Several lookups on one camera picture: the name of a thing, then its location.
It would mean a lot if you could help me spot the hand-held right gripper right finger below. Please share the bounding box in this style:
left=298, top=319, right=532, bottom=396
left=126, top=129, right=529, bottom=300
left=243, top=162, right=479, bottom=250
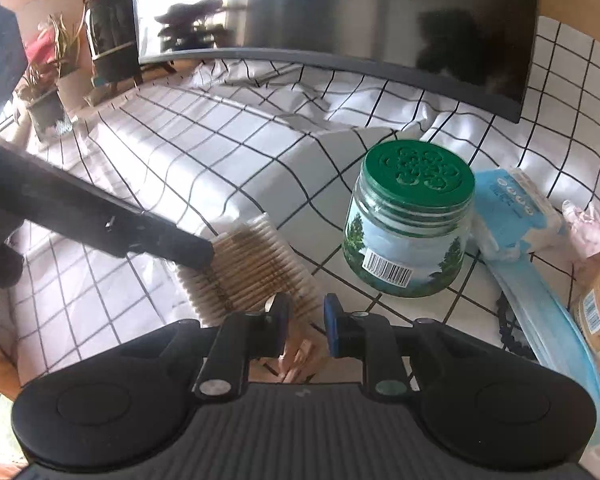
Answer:
left=323, top=294, right=478, bottom=398

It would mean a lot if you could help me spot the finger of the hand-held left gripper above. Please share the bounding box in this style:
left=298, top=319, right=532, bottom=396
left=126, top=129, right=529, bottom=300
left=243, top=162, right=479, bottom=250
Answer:
left=0, top=142, right=215, bottom=268

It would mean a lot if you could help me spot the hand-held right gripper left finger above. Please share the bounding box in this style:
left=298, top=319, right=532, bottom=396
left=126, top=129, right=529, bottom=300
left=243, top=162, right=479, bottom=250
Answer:
left=125, top=292, right=291, bottom=402

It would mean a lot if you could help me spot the bundle of cotton swabs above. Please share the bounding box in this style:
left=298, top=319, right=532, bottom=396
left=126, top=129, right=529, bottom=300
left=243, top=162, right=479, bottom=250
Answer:
left=175, top=212, right=326, bottom=326

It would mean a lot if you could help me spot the black bead bracelet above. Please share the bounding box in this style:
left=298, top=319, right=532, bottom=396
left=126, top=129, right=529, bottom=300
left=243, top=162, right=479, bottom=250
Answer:
left=495, top=292, right=538, bottom=361

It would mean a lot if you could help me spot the blue cotton pad packet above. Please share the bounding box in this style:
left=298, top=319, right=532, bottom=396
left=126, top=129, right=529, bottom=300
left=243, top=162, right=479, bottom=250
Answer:
left=472, top=167, right=568, bottom=263

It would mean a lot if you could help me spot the blue face mask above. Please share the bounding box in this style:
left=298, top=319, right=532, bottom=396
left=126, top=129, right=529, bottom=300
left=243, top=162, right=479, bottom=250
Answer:
left=485, top=252, right=600, bottom=461

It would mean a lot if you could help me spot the pale pink fluffy hair tie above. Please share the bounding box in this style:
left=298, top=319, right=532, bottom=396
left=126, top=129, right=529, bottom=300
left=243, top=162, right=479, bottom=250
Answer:
left=562, top=200, right=600, bottom=261

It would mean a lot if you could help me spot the green potted plant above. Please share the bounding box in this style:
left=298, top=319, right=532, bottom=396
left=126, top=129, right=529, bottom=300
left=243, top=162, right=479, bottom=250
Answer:
left=17, top=12, right=88, bottom=143

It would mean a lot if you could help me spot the white black checkered tablecloth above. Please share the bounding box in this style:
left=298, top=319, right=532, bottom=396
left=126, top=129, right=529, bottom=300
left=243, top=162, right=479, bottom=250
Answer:
left=0, top=15, right=600, bottom=461

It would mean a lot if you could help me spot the green lid glass jar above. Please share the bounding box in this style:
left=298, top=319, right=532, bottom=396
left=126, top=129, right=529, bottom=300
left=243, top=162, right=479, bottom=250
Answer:
left=342, top=139, right=476, bottom=298

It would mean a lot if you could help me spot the black computer monitor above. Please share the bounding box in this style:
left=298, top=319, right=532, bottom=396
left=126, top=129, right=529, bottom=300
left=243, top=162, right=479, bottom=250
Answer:
left=130, top=0, right=541, bottom=125

